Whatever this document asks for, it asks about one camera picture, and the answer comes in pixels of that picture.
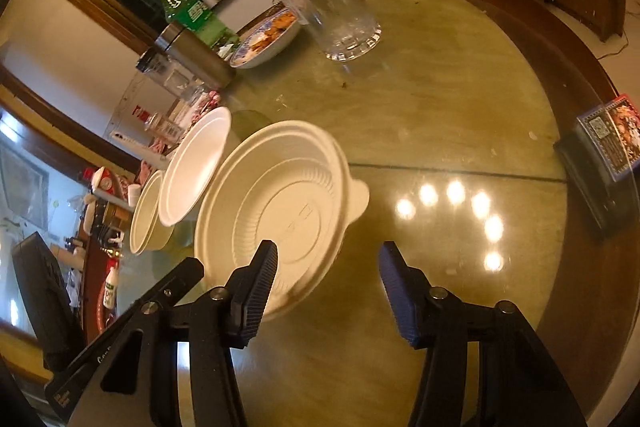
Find pink hoop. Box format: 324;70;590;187
94;287;121;333

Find white liquor bottle red label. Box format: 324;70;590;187
90;167;122;208

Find cream ribbed plastic bowl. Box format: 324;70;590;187
194;119;371;323
129;169;177;256

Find white smooth foam bowl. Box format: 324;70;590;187
162;109;232;223
157;106;234;228

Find framed wall picture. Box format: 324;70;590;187
0;142;47;228

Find blue patterned ceramic plate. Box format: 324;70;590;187
230;4;301;70

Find pink meat package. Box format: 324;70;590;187
139;141;168;180

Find small glass jar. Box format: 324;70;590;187
145;112;183;142

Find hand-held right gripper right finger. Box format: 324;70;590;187
378;241;588;427

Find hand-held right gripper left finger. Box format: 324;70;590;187
44;239;279;427

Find clear bottle with black lid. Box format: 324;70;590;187
136;49;206;108

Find amber jar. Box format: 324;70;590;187
102;202;131;228

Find green plastic bottle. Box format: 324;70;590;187
152;0;241;50

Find small white drink bottle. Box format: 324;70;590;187
102;264;121;310

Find steel thermos flask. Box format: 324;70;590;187
154;24;236;90

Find fried snack pieces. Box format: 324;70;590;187
250;9;297;50

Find white carton box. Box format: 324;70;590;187
107;132;166;158

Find playing card box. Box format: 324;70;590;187
554;93;640;238

